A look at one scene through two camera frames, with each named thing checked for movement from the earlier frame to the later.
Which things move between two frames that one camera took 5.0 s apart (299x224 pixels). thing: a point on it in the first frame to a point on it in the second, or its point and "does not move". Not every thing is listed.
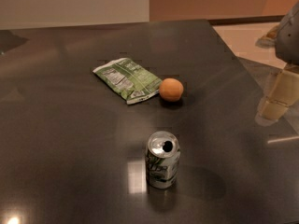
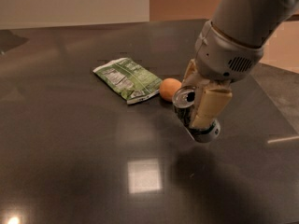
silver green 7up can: [163, 157] to [184, 100]
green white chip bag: [128, 80] does not move
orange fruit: [170, 90] does not move
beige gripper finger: [284, 93] to [213, 100]
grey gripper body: [289, 36] to [222, 57]
